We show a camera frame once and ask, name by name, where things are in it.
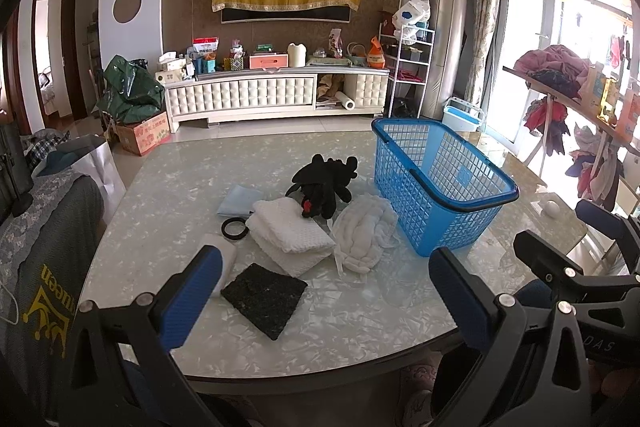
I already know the white chunky knit blanket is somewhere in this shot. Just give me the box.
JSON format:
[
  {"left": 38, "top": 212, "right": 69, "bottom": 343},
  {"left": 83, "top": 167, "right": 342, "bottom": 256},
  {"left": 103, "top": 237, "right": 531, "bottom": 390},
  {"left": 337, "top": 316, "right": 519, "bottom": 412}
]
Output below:
[{"left": 330, "top": 194, "right": 398, "bottom": 275}]

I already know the black plush toy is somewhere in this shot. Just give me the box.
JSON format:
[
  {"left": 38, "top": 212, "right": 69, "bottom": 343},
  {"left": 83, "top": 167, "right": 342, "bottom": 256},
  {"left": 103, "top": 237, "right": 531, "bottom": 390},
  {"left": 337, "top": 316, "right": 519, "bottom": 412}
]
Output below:
[{"left": 285, "top": 154, "right": 358, "bottom": 220}]

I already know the blue plastic basket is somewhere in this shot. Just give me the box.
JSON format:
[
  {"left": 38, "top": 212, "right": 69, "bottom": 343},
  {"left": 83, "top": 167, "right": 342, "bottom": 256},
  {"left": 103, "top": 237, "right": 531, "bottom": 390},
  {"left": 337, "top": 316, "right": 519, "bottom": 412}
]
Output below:
[{"left": 371, "top": 118, "right": 520, "bottom": 258}]

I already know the wooden clothes rack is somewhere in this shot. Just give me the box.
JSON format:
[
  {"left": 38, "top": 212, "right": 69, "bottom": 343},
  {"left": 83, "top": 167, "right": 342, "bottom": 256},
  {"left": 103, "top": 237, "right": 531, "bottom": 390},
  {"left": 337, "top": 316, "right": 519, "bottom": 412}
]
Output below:
[{"left": 502, "top": 65, "right": 640, "bottom": 188}]

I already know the grey chair cover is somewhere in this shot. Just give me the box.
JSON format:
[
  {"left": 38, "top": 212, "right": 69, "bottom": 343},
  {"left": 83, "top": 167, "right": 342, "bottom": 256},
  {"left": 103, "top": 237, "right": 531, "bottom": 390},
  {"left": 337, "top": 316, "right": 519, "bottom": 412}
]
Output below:
[{"left": 1, "top": 169, "right": 104, "bottom": 421}]

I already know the black scouring pad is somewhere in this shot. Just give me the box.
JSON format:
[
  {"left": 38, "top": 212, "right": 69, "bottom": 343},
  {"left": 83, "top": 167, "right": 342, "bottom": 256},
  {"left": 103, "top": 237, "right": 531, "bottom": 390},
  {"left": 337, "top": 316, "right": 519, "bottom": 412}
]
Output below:
[{"left": 220, "top": 263, "right": 307, "bottom": 340}]

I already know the blue white storage bin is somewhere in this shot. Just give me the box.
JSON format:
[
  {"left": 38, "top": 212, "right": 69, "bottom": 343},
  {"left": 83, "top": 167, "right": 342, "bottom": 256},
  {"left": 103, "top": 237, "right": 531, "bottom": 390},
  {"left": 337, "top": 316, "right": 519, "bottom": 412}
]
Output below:
[{"left": 442, "top": 96, "right": 486, "bottom": 132}]

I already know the pink clothes pile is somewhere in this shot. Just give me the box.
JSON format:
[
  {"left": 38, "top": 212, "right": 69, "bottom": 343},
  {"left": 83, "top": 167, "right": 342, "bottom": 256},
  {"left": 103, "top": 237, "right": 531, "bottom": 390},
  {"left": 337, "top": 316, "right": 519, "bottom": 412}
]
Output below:
[{"left": 513, "top": 44, "right": 591, "bottom": 84}]

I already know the light blue cloth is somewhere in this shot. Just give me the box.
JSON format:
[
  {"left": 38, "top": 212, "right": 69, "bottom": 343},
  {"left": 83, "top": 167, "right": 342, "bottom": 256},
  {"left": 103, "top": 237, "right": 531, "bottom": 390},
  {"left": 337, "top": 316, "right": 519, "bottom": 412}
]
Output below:
[{"left": 217, "top": 184, "right": 264, "bottom": 218}]

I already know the white folded towel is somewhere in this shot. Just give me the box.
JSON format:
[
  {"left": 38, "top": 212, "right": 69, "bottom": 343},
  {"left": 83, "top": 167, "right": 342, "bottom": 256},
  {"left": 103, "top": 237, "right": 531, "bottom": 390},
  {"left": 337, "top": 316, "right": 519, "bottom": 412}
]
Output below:
[{"left": 246, "top": 197, "right": 335, "bottom": 277}]

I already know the silver gift bag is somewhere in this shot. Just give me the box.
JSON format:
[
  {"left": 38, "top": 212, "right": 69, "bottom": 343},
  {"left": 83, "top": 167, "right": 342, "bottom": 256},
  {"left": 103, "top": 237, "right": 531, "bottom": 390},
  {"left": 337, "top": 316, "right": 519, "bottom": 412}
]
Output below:
[{"left": 32, "top": 134, "right": 126, "bottom": 225}]

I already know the cardboard box with red print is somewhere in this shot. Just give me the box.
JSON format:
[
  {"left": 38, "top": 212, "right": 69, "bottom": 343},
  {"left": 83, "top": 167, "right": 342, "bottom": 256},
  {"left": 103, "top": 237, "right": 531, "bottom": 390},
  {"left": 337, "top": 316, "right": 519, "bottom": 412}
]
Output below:
[{"left": 115, "top": 112, "right": 170, "bottom": 156}]

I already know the white metal shelf rack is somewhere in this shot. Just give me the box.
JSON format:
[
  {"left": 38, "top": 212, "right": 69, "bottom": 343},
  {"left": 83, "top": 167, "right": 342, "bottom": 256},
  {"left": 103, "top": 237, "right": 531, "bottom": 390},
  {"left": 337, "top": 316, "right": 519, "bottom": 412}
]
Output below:
[{"left": 383, "top": 22, "right": 435, "bottom": 118}]

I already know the white paper roll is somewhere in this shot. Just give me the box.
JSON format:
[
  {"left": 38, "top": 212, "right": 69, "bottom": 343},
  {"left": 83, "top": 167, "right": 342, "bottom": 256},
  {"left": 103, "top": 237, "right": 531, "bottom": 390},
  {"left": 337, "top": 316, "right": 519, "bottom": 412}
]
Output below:
[{"left": 335, "top": 91, "right": 355, "bottom": 110}]

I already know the green plastic bag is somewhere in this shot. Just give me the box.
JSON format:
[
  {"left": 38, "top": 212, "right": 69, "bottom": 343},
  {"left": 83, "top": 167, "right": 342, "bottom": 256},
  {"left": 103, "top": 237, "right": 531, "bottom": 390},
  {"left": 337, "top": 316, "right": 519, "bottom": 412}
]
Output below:
[{"left": 96, "top": 55, "right": 165, "bottom": 124}]

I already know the white plastic bag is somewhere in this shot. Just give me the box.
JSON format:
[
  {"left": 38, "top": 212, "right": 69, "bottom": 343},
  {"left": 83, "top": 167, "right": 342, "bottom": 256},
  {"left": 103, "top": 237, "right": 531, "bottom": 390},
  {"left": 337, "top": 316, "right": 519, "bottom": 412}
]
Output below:
[{"left": 392, "top": 0, "right": 431, "bottom": 30}]

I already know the white tufted TV cabinet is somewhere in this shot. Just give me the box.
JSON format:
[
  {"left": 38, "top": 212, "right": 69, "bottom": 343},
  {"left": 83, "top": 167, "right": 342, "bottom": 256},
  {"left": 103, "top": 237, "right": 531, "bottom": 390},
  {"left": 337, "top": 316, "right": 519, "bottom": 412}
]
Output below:
[{"left": 165, "top": 66, "right": 390, "bottom": 133}]

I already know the standing air conditioner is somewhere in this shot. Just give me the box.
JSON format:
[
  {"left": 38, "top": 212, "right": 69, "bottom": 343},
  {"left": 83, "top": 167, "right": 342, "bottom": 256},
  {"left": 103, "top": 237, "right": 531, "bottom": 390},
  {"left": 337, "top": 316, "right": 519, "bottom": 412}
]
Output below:
[{"left": 421, "top": 0, "right": 466, "bottom": 119}]

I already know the white jug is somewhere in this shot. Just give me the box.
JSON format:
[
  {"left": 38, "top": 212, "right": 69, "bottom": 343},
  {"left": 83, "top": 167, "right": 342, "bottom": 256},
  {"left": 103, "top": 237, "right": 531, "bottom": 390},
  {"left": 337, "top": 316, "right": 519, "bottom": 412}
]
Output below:
[{"left": 288, "top": 42, "right": 307, "bottom": 68}]

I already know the pink drawer box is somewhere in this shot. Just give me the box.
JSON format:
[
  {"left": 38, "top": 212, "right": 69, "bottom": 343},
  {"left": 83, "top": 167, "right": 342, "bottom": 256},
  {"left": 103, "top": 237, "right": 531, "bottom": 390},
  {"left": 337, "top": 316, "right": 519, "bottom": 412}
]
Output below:
[{"left": 248, "top": 53, "right": 288, "bottom": 70}]

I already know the black tape ring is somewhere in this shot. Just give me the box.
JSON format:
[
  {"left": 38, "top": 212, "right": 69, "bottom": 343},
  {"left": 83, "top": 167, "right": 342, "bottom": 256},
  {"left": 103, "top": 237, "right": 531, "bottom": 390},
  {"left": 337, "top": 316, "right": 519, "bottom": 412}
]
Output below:
[{"left": 220, "top": 217, "right": 251, "bottom": 243}]

